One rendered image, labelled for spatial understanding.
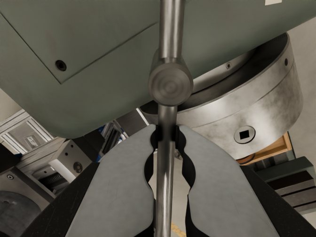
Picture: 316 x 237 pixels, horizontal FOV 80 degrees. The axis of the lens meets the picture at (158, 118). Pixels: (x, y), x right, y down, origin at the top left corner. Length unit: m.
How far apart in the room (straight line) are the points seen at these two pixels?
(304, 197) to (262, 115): 0.70
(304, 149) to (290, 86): 1.97
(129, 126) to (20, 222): 1.06
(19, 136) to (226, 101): 1.87
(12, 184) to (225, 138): 0.54
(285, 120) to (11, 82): 0.41
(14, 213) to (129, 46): 0.53
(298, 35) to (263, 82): 1.46
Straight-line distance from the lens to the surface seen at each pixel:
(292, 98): 0.38
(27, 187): 0.63
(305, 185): 0.94
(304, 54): 1.82
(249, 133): 0.33
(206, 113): 0.29
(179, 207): 2.59
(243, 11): 0.25
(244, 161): 0.54
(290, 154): 1.46
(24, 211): 0.65
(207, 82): 0.32
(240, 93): 0.29
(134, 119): 1.50
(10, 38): 0.30
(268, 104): 0.33
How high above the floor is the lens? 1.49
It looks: 60 degrees down
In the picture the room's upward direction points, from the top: 175 degrees counter-clockwise
